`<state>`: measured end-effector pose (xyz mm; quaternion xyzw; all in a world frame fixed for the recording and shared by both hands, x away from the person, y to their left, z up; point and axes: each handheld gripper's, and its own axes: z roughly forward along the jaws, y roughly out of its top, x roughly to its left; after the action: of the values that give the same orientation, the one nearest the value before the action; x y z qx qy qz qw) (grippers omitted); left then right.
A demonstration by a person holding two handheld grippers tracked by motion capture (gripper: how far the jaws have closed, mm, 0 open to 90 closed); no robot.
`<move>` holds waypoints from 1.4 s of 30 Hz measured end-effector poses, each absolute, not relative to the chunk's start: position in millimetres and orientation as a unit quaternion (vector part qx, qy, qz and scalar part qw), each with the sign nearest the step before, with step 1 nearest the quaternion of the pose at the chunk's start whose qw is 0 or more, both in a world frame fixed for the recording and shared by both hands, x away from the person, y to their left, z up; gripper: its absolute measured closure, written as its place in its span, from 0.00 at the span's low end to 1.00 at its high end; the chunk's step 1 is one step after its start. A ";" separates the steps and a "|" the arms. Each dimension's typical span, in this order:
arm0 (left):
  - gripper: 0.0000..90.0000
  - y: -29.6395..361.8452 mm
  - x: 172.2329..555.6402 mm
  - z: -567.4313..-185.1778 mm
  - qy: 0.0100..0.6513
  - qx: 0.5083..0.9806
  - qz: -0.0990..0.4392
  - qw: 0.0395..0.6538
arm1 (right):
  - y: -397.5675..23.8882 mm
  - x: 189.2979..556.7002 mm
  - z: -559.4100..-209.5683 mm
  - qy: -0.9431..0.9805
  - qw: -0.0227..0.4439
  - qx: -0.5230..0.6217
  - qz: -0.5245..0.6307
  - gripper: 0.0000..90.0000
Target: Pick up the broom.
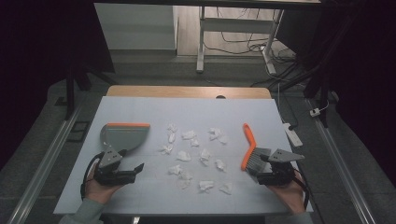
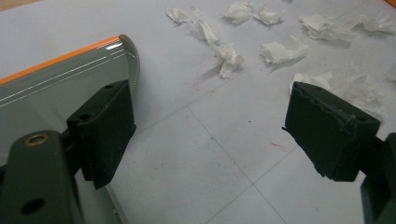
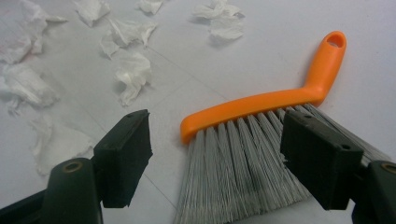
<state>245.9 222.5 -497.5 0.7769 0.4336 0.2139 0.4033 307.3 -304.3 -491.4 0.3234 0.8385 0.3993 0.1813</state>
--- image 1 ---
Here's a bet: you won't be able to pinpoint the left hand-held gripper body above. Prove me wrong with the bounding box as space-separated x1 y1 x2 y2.
93 145 137 188

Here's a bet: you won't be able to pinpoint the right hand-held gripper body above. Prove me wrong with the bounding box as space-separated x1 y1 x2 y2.
256 147 306 188

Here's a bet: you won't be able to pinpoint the grey dustpan with orange edge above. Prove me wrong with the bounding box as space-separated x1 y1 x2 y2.
99 121 151 157

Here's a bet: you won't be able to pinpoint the orange brush with grey bristles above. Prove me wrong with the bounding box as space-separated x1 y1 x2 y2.
240 122 273 175

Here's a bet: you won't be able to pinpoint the white paper scraps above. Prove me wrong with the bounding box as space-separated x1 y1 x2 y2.
160 122 233 196

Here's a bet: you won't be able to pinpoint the person's right hand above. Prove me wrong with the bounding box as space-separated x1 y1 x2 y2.
268 172 308 216

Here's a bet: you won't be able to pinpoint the person's left hand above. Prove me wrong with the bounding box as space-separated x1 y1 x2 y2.
84 173 124 205

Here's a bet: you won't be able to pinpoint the pale table mat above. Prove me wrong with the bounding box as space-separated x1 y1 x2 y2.
53 95 314 217

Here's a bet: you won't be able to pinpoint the white power strip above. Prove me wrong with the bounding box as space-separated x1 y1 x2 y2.
282 122 304 148

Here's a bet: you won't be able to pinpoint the black metal stand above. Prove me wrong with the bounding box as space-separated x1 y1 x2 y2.
269 43 345 129
63 60 120 121

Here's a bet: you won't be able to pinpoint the black curtain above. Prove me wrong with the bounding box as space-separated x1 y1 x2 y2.
0 0 116 171
276 0 396 188

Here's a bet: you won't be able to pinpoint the white cabinet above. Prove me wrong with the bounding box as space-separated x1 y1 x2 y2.
93 3 179 51

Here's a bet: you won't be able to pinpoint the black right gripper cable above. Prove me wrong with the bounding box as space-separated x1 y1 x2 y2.
291 167 312 210

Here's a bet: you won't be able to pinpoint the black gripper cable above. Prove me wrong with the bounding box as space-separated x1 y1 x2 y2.
79 151 105 201
291 167 312 210

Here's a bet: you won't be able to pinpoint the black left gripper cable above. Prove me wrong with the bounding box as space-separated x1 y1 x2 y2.
79 151 105 201

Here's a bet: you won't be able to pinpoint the black rectangular floor frame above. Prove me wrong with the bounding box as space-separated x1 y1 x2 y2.
67 120 92 144

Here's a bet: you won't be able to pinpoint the aluminium floor rail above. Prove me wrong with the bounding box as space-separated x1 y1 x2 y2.
6 104 84 224
305 98 378 224

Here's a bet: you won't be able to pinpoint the tangle of black floor cables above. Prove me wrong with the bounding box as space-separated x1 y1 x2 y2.
204 7 300 59

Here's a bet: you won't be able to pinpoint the white desk frame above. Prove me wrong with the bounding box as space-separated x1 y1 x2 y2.
195 6 285 76

